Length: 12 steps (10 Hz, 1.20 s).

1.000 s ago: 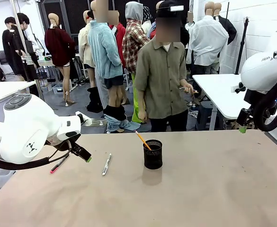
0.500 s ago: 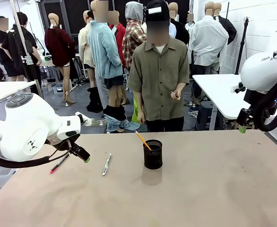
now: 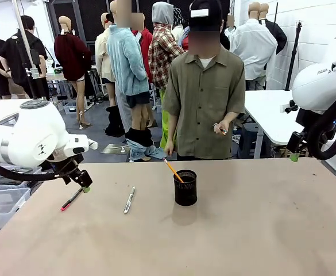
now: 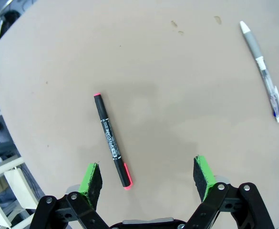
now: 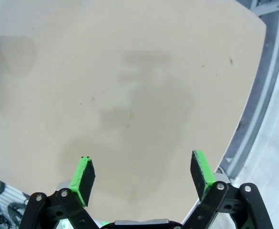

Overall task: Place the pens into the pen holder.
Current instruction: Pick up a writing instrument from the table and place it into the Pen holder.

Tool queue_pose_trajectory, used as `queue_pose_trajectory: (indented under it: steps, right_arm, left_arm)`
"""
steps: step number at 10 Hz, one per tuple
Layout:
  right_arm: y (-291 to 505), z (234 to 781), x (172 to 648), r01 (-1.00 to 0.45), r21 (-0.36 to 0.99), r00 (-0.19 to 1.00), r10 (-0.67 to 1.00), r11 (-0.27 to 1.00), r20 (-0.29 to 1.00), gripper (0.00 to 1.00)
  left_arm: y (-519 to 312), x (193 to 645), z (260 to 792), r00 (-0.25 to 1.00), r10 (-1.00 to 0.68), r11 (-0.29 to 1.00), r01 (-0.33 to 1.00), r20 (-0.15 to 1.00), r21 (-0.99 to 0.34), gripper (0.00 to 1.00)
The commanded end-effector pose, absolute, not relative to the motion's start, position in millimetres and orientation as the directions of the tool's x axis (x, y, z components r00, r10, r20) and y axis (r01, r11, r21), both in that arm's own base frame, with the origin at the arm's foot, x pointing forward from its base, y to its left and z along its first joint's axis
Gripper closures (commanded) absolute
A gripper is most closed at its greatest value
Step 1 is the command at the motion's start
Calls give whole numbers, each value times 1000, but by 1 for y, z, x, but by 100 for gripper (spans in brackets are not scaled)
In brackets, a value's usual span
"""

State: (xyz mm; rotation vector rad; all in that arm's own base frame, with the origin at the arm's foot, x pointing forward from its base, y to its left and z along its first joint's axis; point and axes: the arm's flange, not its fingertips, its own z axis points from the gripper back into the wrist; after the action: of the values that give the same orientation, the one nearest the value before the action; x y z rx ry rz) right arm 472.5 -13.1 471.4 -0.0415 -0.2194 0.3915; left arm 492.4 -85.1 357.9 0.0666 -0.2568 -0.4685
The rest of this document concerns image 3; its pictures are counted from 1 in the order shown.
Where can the black marker with pink cap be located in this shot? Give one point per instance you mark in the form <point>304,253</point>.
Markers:
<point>71,199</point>

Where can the black tripod stand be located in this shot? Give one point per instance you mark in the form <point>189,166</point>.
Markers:
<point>294,54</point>

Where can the black mesh pen holder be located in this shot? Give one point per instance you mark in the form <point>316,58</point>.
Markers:
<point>185,191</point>

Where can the mannequin in cream jacket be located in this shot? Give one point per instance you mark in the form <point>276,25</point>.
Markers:
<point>103,57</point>

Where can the grey floor crate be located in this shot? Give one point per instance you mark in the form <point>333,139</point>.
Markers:
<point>69,108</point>

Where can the silver pen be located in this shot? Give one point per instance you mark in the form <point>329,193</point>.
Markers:
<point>129,200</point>

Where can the mannequin in white shirt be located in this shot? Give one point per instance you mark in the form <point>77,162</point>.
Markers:
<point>252,46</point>

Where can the olive short-sleeve shirt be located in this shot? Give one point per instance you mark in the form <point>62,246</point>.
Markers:
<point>205,109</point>

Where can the clear plastic storage bin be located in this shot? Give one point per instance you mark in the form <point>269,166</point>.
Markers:
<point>1,205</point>

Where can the yellow pencil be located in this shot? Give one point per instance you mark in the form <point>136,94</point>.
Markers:
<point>172,168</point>

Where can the person's right hand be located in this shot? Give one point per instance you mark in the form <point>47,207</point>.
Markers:
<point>170,149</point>

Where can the person's right forearm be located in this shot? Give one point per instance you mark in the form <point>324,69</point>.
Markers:
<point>172,129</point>

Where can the bystander in black jacket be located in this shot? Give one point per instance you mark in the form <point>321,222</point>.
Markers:
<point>22,57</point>

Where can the white vertical pole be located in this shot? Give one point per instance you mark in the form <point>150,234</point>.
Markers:
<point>24,43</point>

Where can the black cap with white tag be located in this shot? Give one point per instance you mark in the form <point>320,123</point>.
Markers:
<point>205,14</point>

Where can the metal mannequin base plate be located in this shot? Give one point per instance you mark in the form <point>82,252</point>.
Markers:
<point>114,149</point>

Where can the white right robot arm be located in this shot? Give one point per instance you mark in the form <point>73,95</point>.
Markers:
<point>317,83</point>

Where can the mannequin in black jacket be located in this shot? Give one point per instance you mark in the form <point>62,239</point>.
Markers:
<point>278,34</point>

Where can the mannequin in plaid shirt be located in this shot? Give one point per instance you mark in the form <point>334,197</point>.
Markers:
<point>163,51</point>

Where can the person's left hand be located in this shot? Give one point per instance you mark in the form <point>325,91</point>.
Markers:
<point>223,126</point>

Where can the mannequin in blue fleece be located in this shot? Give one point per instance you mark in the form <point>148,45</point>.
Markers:
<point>127,66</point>

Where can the mannequin in maroon sweater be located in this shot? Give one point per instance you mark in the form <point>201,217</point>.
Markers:
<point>71,54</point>

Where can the mannequin in red jacket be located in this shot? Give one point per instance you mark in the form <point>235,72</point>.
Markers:
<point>146,43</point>

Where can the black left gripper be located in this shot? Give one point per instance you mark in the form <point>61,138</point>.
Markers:
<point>77,175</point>

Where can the person's left forearm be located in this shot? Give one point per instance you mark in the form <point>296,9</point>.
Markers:
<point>231,116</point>

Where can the black boots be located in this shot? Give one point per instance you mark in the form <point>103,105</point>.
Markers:
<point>114,122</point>

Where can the pen with orange tip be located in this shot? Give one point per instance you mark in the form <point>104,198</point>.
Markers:
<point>224,132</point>

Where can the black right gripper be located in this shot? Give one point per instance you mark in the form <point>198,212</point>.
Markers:
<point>295,142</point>

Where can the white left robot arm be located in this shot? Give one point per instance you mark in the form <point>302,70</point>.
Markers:
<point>27,138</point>

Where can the white table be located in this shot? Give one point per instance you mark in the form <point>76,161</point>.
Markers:
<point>271,115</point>

